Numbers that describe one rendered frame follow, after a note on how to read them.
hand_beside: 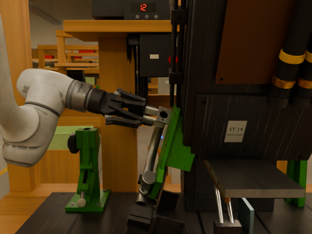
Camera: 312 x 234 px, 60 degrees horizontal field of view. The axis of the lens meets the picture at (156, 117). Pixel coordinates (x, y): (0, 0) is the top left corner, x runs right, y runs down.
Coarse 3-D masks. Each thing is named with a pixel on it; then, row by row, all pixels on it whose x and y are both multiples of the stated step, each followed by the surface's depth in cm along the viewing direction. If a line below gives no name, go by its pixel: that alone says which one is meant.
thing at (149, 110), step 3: (147, 108) 82; (150, 108) 82; (153, 108) 82; (144, 111) 84; (147, 111) 83; (150, 111) 83; (153, 111) 83; (156, 111) 82; (150, 114) 84; (153, 114) 84; (156, 114) 84
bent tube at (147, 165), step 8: (160, 112) 81; (168, 112) 81; (160, 120) 79; (168, 120) 79; (160, 128) 84; (152, 136) 88; (160, 136) 88; (152, 144) 88; (152, 152) 87; (152, 160) 86; (144, 168) 84; (152, 168) 84; (136, 200) 78; (144, 200) 77
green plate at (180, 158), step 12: (180, 108) 69; (180, 120) 71; (168, 132) 74; (180, 132) 71; (168, 144) 70; (180, 144) 72; (168, 156) 72; (180, 156) 72; (192, 156) 72; (156, 168) 81; (180, 168) 73
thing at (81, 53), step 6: (72, 54) 732; (78, 54) 732; (84, 54) 733; (90, 54) 734; (96, 54) 735; (72, 60) 779; (78, 60) 746; (84, 60) 746; (90, 78) 752; (96, 78) 785; (156, 78) 765; (96, 84) 781; (150, 84) 781; (156, 84) 767
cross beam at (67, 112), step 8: (152, 96) 115; (160, 96) 115; (168, 96) 115; (152, 104) 115; (160, 104) 115; (168, 104) 115; (64, 112) 116; (72, 112) 116; (80, 112) 116; (88, 112) 116
